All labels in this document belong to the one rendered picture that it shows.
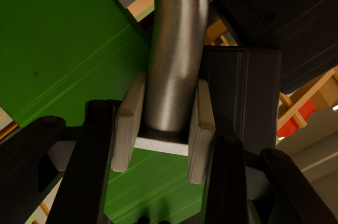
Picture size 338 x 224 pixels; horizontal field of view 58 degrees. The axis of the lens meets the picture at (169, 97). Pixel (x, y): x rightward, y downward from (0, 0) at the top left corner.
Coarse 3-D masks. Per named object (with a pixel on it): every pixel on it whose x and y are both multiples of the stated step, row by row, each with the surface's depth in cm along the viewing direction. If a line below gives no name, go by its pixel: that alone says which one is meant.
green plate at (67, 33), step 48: (0, 0) 19; (48, 0) 19; (96, 0) 19; (0, 48) 20; (48, 48) 20; (96, 48) 20; (144, 48) 20; (0, 96) 22; (48, 96) 21; (96, 96) 21; (144, 192) 24; (192, 192) 23
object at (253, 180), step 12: (216, 120) 16; (228, 120) 16; (216, 132) 14; (228, 132) 14; (252, 156) 13; (252, 168) 12; (252, 180) 12; (264, 180) 12; (252, 192) 12; (264, 192) 12
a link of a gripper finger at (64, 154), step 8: (72, 128) 13; (80, 128) 13; (64, 136) 12; (72, 136) 12; (56, 144) 12; (64, 144) 12; (72, 144) 12; (112, 144) 13; (48, 152) 12; (56, 152) 12; (64, 152) 12; (112, 152) 13; (40, 160) 12; (48, 160) 12; (56, 160) 12; (64, 160) 12; (40, 168) 12; (48, 168) 12; (56, 168) 12; (64, 168) 12
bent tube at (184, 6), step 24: (168, 0) 15; (192, 0) 15; (168, 24) 16; (192, 24) 16; (168, 48) 16; (192, 48) 16; (168, 72) 17; (192, 72) 17; (168, 96) 17; (192, 96) 18; (144, 120) 18; (168, 120) 18; (144, 144) 18; (168, 144) 18
